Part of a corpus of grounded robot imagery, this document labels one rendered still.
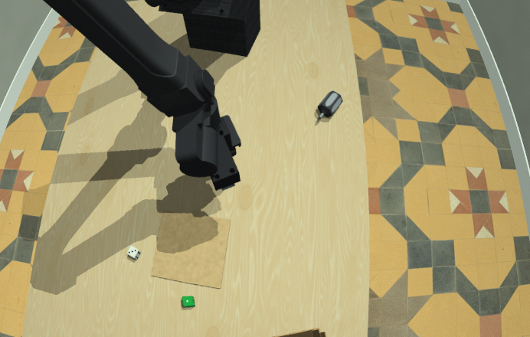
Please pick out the white die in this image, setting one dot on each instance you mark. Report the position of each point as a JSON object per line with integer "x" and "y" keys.
{"x": 133, "y": 252}

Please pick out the tan square mat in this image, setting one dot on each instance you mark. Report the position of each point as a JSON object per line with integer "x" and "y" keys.
{"x": 191, "y": 248}

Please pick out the green die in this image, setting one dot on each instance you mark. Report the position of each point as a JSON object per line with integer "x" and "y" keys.
{"x": 188, "y": 301}

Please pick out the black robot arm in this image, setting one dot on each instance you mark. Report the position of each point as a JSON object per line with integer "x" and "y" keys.
{"x": 158, "y": 69}

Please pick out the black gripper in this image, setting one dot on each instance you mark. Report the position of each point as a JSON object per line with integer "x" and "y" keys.
{"x": 235, "y": 139}

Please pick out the brown cardboard box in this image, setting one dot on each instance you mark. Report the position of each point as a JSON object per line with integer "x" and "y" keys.
{"x": 305, "y": 333}

